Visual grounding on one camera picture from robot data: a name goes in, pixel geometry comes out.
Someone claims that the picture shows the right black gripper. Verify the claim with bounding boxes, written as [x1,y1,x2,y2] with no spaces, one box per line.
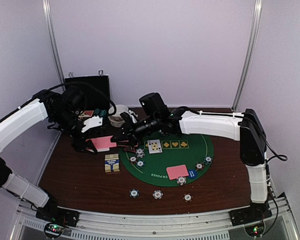
[111,114,160,146]

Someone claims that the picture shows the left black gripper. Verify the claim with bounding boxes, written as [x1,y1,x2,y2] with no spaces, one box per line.
[51,108,98,155]

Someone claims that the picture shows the red triangular all-in button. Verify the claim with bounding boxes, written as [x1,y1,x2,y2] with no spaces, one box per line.
[123,146,136,153]

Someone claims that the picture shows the red playing card deck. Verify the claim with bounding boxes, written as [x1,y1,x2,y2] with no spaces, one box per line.
[86,135,117,153]

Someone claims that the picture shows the teal poker chip stack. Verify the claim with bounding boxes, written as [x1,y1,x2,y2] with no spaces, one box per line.
[129,189,140,198]

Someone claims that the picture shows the blue white poker chip stack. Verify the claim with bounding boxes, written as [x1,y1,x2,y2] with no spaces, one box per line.
[152,190,164,200]

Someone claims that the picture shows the blue small blind button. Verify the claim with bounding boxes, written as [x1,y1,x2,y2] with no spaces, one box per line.
[188,169,198,179]

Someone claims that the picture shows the brown poker chip stack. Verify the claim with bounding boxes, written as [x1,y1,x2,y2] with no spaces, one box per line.
[183,193,193,202]

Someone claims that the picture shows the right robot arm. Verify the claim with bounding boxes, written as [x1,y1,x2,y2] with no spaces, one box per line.
[111,106,269,221]

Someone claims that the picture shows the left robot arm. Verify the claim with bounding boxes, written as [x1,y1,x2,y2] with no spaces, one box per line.
[0,87,103,222]

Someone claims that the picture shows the white scalloped ceramic dish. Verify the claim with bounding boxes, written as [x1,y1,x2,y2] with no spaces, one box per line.
[108,112,129,128]

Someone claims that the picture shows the card deck in case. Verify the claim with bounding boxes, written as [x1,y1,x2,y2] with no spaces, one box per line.
[79,110,94,118]

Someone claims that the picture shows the white ceramic bowl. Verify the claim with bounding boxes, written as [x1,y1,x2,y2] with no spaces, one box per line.
[108,104,129,121]

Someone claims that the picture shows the teal chip row in case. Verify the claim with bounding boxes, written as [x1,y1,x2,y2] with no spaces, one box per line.
[93,108,107,118]

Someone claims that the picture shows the gold striped card box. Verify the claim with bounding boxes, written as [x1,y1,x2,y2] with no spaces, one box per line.
[104,153,120,173]

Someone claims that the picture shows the black poker chip case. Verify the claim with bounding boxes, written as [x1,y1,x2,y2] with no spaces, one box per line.
[64,70,111,118]

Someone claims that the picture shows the green round poker mat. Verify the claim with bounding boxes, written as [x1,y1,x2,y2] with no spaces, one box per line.
[118,132,214,187]

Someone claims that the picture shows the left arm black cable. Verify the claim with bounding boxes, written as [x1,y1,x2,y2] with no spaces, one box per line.
[52,82,117,117]

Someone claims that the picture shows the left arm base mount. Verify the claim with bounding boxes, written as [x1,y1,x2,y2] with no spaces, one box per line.
[35,208,80,227]

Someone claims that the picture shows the left aluminium frame post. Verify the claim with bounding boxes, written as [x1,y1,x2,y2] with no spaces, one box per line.
[42,0,65,84]

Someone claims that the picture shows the aluminium frame post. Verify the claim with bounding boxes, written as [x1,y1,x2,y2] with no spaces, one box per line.
[42,0,65,84]
[231,0,263,112]

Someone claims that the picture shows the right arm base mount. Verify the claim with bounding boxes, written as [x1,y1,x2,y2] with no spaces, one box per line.
[229,206,273,226]

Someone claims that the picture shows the front aluminium rail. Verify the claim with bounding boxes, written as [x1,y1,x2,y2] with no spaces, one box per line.
[8,192,300,240]

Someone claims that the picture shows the right aluminium frame post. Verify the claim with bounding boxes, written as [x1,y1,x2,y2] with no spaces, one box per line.
[231,0,263,112]

